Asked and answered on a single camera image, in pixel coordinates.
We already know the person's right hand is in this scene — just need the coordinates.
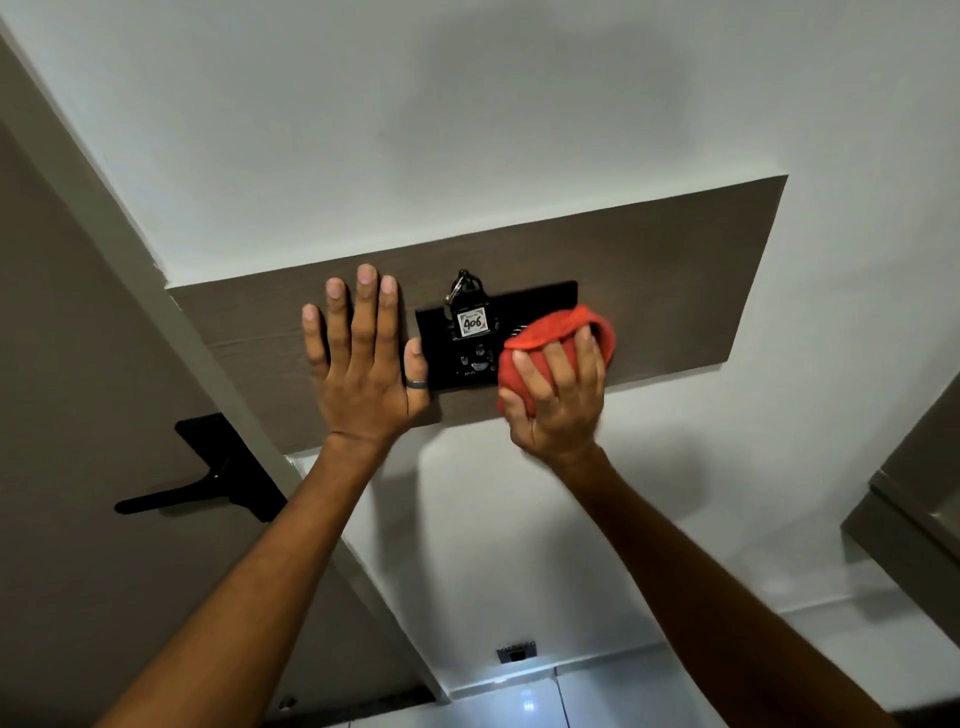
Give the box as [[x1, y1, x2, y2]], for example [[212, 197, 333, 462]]
[[498, 325, 608, 471]]

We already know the person's left hand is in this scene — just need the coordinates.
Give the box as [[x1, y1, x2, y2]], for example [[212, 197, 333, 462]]
[[302, 264, 432, 451]]

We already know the red cleaning cloth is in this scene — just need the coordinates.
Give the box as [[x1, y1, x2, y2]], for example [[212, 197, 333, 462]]
[[497, 305, 618, 418]]

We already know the person's right forearm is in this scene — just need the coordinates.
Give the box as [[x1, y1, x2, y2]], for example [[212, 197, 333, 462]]
[[553, 444, 901, 728]]

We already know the person's left forearm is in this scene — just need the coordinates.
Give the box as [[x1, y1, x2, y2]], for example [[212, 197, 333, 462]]
[[96, 433, 397, 728]]

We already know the black key tag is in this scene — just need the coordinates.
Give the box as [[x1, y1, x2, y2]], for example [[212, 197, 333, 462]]
[[449, 298, 496, 343]]

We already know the grey-brown door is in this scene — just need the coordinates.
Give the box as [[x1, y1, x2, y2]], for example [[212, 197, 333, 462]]
[[0, 120, 438, 728]]

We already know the grey-brown cabinet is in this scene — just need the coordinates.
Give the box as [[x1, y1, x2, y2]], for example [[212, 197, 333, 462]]
[[840, 371, 960, 651]]

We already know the black wall switch panel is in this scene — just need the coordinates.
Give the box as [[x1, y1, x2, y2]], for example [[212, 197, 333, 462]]
[[414, 281, 579, 393]]

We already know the metal key ring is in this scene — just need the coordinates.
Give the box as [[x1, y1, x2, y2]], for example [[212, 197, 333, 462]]
[[443, 269, 486, 307]]

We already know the brown wooden wall panel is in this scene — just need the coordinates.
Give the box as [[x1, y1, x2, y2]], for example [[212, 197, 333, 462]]
[[168, 174, 789, 456]]

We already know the black door handle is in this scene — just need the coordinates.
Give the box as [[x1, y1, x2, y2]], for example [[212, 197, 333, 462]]
[[113, 412, 288, 525]]

